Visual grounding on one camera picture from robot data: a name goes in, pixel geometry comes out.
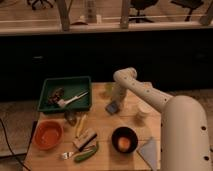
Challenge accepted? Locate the black office chair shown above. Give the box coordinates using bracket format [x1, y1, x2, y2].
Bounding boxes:
[129, 0, 158, 23]

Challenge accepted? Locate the orange plastic bowl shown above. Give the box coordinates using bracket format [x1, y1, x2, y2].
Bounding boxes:
[33, 120, 63, 150]

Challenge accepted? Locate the white dish brush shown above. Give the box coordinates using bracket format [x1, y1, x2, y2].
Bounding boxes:
[57, 92, 87, 108]

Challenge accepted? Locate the orange fruit in bowl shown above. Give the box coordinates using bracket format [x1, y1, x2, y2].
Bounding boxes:
[118, 137, 130, 151]

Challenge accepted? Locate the black cable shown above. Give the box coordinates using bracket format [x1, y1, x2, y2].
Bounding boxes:
[0, 118, 32, 171]

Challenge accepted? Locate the office chair base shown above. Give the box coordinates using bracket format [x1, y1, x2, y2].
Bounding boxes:
[26, 0, 53, 10]

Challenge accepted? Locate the green cucumber toy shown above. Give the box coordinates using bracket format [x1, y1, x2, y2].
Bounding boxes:
[74, 141, 99, 163]

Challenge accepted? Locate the blue grey sponge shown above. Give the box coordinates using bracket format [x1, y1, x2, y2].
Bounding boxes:
[105, 101, 120, 115]

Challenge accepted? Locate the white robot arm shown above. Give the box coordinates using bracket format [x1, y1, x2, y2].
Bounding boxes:
[112, 67, 212, 171]

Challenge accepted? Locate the grey blue cloth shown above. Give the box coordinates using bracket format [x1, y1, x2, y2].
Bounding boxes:
[137, 137, 157, 171]

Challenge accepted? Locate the green plastic tray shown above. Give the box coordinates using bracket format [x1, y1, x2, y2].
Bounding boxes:
[38, 76, 92, 114]

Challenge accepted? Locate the white black eraser block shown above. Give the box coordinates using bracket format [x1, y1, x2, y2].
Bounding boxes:
[73, 129, 97, 151]

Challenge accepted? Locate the white paper cup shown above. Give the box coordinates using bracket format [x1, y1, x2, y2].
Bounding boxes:
[136, 105, 151, 121]

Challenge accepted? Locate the black bowl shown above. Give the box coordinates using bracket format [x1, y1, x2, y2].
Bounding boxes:
[111, 127, 138, 154]

